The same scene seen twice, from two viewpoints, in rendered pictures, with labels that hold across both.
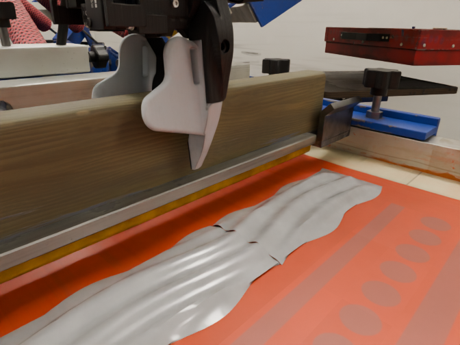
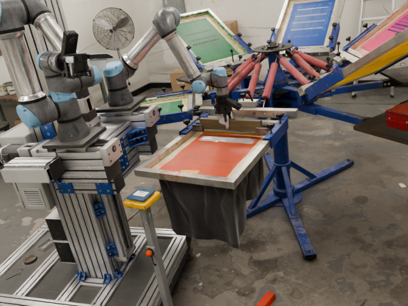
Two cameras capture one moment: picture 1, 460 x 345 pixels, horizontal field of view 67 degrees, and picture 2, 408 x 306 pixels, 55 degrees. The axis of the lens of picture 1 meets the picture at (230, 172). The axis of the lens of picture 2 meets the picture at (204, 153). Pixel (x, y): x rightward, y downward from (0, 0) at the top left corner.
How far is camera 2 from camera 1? 2.29 m
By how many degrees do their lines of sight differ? 71
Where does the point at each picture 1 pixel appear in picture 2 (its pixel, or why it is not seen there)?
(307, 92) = (254, 124)
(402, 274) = (226, 147)
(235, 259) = (221, 139)
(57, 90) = (243, 111)
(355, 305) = (220, 146)
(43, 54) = (246, 103)
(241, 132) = (238, 127)
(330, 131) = (259, 132)
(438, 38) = (396, 116)
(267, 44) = not seen: outside the picture
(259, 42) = not seen: outside the picture
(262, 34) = not seen: outside the picture
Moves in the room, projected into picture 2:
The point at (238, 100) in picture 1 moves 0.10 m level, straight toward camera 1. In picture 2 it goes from (236, 122) to (220, 125)
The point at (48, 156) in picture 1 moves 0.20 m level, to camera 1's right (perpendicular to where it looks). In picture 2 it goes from (213, 122) to (223, 133)
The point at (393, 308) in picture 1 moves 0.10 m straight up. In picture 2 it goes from (220, 147) to (218, 130)
